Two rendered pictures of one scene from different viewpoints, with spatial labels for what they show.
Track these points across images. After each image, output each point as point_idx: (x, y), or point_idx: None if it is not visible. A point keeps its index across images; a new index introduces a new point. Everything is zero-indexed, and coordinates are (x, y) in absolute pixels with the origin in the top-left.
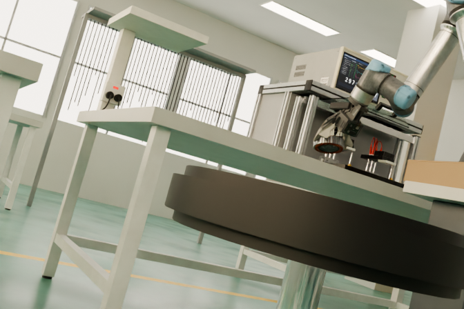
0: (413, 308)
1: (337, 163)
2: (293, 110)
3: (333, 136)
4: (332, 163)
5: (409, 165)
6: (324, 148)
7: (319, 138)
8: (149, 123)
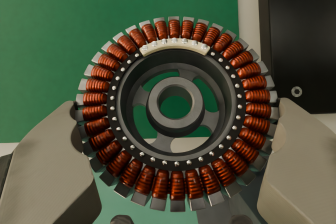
0: (254, 220)
1: (271, 65)
2: None
3: (134, 201)
4: (268, 29)
5: None
6: (176, 70)
7: (81, 125)
8: None
